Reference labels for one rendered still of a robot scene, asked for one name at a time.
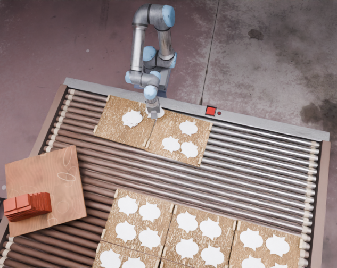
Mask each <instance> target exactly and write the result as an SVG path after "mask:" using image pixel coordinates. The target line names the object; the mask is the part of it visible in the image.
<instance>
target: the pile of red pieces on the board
mask: <svg viewBox="0 0 337 268"><path fill-rule="evenodd" d="M49 212H52V207H51V198H50V193H47V192H38V193H34V194H33V193H32V194H24V195H21V196H18V197H13V198H10V199H6V200H4V216H6V217H7V219H8V220H9V221H10V222H17V221H21V220H24V219H28V218H31V217H34V216H38V215H42V214H46V213H49Z"/></svg>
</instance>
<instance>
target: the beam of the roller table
mask: <svg viewBox="0 0 337 268"><path fill-rule="evenodd" d="M64 85H68V87H69V88H70V89H75V90H78V91H83V92H86V93H91V94H96V95H100V96H105V97H108V95H112V96H117V97H121V98H125V99H129V100H132V101H136V102H140V103H144V104H145V100H146V99H145V96H144V93H139V92H135V91H131V90H125V89H121V88H116V87H111V86H106V85H101V84H97V83H93V82H88V81H83V80H78V79H73V78H68V77H66V79H65V81H64ZM157 98H159V102H160V106H162V109H165V110H170V111H174V112H179V113H184V114H189V115H193V116H198V117H202V118H206V119H211V120H216V121H221V122H226V123H230V124H235V125H240V126H243V127H248V128H253V129H258V130H262V131H268V132H272V133H277V134H280V135H285V136H290V137H294V138H300V139H304V140H309V141H315V142H317V143H319V142H321V141H322V140H326V141H329V139H330V133H329V132H326V131H320V130H316V129H311V128H306V127H301V126H297V125H292V124H287V123H283V122H277V121H273V120H267V119H263V118H258V117H255V116H249V115H245V114H240V113H235V112H230V111H225V110H220V109H216V114H215V117H213V116H208V115H205V112H206V108H207V107H206V106H202V105H196V104H192V103H187V102H182V101H178V100H174V99H169V98H164V97H159V96H157ZM219 111H220V112H221V115H218V114H217V112H219Z"/></svg>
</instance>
